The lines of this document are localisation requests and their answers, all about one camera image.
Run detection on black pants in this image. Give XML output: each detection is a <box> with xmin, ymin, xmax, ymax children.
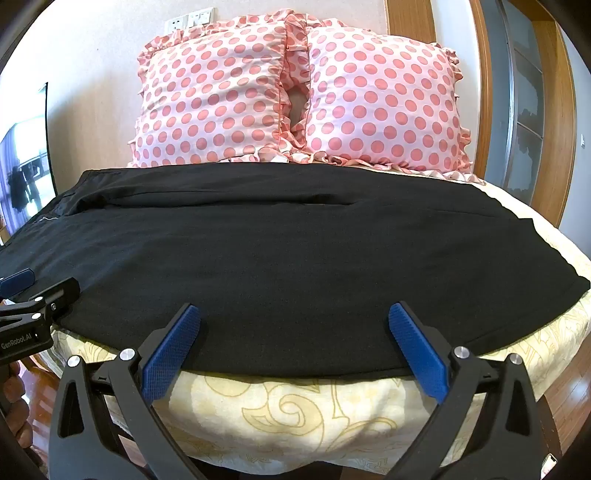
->
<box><xmin>0</xmin><ymin>164</ymin><xmax>591</xmax><ymax>378</ymax></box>

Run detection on frosted glass door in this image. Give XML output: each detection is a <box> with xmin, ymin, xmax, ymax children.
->
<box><xmin>496</xmin><ymin>0</ymin><xmax>546</xmax><ymax>206</ymax></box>

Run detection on wooden framed glass door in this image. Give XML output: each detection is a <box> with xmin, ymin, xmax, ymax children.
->
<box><xmin>470</xmin><ymin>0</ymin><xmax>579</xmax><ymax>232</ymax></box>

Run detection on person's left hand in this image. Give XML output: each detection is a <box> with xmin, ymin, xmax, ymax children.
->
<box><xmin>0</xmin><ymin>360</ymin><xmax>36</xmax><ymax>462</ymax></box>

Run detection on glass window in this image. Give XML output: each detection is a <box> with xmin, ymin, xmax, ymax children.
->
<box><xmin>0</xmin><ymin>83</ymin><xmax>59</xmax><ymax>241</ymax></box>

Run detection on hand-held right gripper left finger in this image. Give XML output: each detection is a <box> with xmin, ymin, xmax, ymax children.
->
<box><xmin>48</xmin><ymin>302</ymin><xmax>206</xmax><ymax>480</ymax></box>

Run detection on yellow patterned bed sheet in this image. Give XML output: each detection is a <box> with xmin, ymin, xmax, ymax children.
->
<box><xmin>39</xmin><ymin>168</ymin><xmax>591</xmax><ymax>472</ymax></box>

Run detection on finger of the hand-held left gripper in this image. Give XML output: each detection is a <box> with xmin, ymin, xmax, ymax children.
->
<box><xmin>0</xmin><ymin>277</ymin><xmax>81</xmax><ymax>326</ymax></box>
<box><xmin>0</xmin><ymin>269</ymin><xmax>36</xmax><ymax>297</ymax></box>

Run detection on pink polka dot pillow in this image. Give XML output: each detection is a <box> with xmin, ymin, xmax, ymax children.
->
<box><xmin>127</xmin><ymin>16</ymin><xmax>308</xmax><ymax>168</ymax></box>
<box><xmin>281</xmin><ymin>14</ymin><xmax>472</xmax><ymax>174</ymax></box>

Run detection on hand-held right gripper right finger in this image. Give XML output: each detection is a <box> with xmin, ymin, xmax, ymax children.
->
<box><xmin>388</xmin><ymin>301</ymin><xmax>561</xmax><ymax>480</ymax></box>

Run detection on wooden headboard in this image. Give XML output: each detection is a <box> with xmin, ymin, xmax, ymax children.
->
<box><xmin>385</xmin><ymin>0</ymin><xmax>437</xmax><ymax>48</ymax></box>

